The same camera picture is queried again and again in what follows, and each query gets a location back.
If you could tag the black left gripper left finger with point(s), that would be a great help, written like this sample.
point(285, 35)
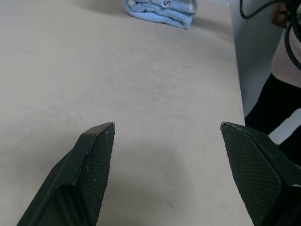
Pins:
point(77, 174)

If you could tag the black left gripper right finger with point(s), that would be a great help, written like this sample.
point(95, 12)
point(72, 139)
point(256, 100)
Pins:
point(261, 174)

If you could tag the folded light blue towel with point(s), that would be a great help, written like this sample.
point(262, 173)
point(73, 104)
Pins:
point(162, 15)

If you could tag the person in pink top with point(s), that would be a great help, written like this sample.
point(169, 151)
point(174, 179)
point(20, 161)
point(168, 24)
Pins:
point(284, 70)

